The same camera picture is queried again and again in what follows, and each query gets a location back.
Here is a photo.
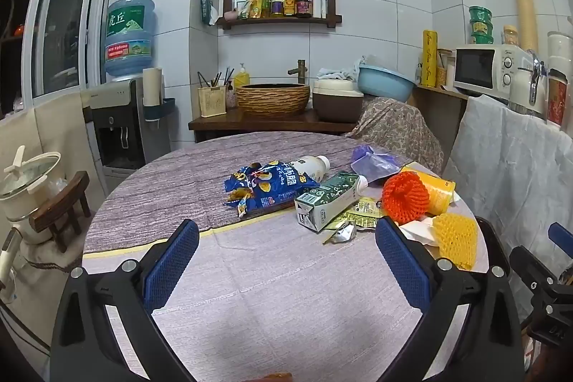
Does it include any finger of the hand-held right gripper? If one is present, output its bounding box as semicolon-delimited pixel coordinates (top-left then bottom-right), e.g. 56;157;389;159
548;222;573;251
510;246;573;311

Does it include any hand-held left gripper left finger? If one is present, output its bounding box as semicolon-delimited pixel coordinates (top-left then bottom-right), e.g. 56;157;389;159
50;219;200;382

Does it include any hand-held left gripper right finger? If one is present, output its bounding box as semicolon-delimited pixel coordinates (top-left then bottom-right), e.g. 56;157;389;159
375;216;524;382

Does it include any white paper napkin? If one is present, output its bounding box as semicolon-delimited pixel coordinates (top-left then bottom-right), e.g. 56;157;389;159
396;189;462;248

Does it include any yellow foam net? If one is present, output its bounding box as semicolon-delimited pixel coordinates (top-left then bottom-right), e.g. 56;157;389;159
431;213;478;271

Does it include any yellow green snack wrapper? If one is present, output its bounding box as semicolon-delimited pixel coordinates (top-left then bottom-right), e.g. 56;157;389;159
331;196;385;231

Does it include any silver foil wrapper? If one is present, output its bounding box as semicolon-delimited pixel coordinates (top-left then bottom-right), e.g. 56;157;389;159
321;222;358;245

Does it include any orange foam net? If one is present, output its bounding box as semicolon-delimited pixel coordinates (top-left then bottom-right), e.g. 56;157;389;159
382;171;430;225

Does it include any yellow cylindrical can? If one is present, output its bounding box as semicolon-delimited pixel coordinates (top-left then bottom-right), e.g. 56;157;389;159
400;166;456;216

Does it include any green white milk carton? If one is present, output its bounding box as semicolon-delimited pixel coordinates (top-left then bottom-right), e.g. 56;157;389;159
294;171;369;233

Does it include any purple plastic bag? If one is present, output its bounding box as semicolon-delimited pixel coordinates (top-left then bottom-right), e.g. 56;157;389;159
350;144;401;185

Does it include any blue chip bag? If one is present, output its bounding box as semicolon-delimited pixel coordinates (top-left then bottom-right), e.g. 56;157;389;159
224;160;323;218

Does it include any white milk bottle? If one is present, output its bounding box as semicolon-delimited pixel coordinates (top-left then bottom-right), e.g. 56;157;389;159
291;155;331;188

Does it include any white cover cloth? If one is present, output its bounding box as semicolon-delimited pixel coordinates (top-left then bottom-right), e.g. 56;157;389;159
443;93;573;320

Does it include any purple grey tablecloth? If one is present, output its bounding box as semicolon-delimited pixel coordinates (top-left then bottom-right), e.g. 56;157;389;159
82;131;488;382

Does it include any small wooden stool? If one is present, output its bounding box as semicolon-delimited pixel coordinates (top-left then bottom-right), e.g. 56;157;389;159
29;171;91;253

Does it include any floral cloth cover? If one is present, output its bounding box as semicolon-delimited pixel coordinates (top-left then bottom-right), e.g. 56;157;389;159
345;96;445;177

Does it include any red paper cup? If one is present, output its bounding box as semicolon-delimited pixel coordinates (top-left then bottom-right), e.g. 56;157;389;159
546;69;571;127

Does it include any white electric kettle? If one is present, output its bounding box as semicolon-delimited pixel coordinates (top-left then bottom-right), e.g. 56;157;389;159
508;51;549;121

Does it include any blue grey holder tray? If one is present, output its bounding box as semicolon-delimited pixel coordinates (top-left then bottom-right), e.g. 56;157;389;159
143;98;176;122

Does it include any grey water dispenser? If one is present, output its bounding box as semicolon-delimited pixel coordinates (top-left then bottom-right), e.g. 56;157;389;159
81;78;173;177

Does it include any white electric pot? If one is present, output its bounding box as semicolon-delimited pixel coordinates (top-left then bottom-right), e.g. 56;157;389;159
0;146;68;244

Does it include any beige chopstick holder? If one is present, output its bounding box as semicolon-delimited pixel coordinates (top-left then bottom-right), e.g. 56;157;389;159
198;85;227;117

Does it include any dark wooden counter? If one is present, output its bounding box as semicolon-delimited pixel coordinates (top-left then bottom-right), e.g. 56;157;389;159
188;109;359;143

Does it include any brown white rice cooker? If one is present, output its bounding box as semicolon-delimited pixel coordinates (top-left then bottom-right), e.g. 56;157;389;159
312;79;364;123

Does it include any white paper cup tube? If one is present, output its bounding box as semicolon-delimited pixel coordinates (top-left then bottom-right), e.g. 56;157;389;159
142;67;163;105

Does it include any white microwave oven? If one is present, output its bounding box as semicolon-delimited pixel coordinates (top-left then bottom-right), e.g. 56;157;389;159
453;44;524;98

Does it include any beige cloth cover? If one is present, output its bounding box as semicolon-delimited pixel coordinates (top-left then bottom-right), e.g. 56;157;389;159
0;89;108;298

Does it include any blue plastic basin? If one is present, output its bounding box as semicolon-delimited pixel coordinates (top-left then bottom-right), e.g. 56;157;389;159
357;64;419;103

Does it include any white cup stack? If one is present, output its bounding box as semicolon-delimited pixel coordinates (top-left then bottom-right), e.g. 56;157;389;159
547;30;573;72

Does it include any bundle of dark chopsticks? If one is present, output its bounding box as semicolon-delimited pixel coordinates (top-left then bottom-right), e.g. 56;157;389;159
197;68;236;88

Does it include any wicker pattern sink basin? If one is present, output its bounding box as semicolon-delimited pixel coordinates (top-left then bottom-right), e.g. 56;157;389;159
235;83;311;117

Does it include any yellow soap bottle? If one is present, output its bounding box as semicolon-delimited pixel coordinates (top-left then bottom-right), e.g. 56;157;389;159
233;63;251;90

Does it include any glass storage jar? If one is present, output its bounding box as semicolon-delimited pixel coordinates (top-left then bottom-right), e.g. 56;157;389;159
436;48;455;90

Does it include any light blue towel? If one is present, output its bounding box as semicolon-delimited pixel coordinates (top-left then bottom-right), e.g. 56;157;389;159
317;55;370;83

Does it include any tall yellow box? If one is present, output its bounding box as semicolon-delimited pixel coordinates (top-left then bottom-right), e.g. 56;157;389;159
421;29;438;88

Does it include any bamboo style faucet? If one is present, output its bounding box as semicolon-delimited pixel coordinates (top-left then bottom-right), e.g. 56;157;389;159
287;59;309;85

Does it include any blue water jug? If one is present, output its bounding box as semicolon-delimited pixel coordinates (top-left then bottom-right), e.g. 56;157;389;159
104;0;157;81

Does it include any tall stack of paper cups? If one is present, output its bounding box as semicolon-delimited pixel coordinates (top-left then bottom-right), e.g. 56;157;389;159
507;0;539;54

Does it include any green tissue pack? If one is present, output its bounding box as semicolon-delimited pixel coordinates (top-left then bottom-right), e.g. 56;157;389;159
201;0;219;26

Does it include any sliding window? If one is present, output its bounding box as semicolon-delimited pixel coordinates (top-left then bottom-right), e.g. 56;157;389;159
22;0;117;98

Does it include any white plastic handle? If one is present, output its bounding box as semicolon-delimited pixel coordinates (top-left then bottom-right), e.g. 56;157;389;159
0;227;23;304

